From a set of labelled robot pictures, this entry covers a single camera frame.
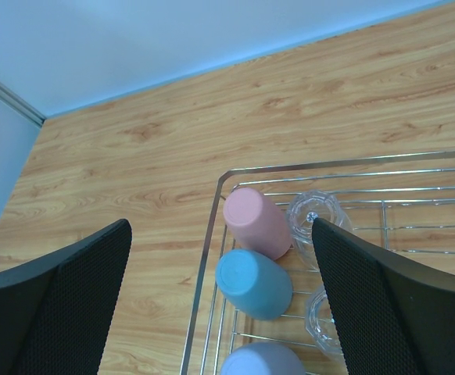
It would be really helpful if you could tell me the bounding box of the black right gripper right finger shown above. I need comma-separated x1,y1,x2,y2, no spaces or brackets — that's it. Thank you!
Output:
312,219,455,374

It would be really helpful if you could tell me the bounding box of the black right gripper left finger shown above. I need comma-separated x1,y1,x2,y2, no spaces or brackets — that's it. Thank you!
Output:
0,219,132,374

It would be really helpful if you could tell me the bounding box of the clear glass cup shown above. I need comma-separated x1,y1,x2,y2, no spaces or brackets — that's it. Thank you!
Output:
305,284,345,364
285,190,353,270

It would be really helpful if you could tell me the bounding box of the blue plastic cup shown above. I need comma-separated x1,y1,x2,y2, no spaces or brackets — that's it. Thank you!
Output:
215,248,293,320

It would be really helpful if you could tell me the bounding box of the purple plastic cup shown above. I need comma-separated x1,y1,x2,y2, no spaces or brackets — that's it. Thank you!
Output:
220,342,306,375

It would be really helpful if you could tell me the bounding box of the pink plastic cup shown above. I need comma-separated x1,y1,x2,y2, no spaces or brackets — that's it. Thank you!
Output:
223,187,292,260

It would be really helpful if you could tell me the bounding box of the metal wire dish rack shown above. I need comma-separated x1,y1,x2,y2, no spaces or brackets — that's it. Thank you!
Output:
180,151,455,374

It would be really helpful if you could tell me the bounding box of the aluminium frame post left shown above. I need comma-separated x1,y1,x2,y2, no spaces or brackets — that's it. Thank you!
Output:
0,82,46,128

